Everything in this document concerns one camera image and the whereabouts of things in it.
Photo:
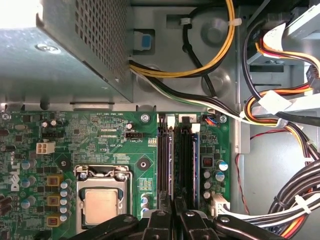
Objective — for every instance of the metal optical drive cage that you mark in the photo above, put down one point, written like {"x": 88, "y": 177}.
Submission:
{"x": 305, "y": 27}

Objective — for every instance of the motherboard RAM slot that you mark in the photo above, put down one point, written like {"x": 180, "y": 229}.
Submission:
{"x": 170, "y": 162}
{"x": 162, "y": 162}

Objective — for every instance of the white board power connector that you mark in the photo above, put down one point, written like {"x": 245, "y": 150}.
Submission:
{"x": 220, "y": 206}

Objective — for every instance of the green Dell motherboard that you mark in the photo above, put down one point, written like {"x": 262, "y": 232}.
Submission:
{"x": 100, "y": 150}

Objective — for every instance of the grey power supply unit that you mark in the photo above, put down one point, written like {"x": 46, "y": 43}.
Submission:
{"x": 62, "y": 70}

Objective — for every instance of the metal socket cover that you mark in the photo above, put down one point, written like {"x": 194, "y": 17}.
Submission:
{"x": 80, "y": 207}

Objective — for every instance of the white four pin socket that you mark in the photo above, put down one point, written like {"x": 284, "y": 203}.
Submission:
{"x": 45, "y": 148}

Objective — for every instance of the dark green RAM stick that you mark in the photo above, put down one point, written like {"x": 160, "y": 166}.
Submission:
{"x": 177, "y": 162}

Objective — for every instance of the black open PC case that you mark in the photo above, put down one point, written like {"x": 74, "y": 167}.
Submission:
{"x": 170, "y": 50}

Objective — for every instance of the CPU socket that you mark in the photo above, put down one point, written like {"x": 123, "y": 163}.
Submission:
{"x": 122, "y": 196}

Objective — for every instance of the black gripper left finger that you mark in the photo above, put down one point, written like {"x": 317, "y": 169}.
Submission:
{"x": 155, "y": 227}

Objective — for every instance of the silver CPU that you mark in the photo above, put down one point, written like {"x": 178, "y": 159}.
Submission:
{"x": 101, "y": 202}

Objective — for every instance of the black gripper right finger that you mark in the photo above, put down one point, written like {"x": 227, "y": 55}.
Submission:
{"x": 195, "y": 227}

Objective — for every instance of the blue plastic case latch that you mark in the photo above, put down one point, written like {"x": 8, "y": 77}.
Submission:
{"x": 146, "y": 41}

